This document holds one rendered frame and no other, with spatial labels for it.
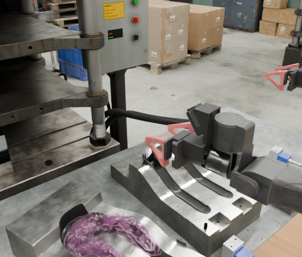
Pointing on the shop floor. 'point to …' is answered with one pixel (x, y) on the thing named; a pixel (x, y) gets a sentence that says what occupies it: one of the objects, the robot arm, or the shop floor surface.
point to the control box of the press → (120, 50)
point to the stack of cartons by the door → (277, 19)
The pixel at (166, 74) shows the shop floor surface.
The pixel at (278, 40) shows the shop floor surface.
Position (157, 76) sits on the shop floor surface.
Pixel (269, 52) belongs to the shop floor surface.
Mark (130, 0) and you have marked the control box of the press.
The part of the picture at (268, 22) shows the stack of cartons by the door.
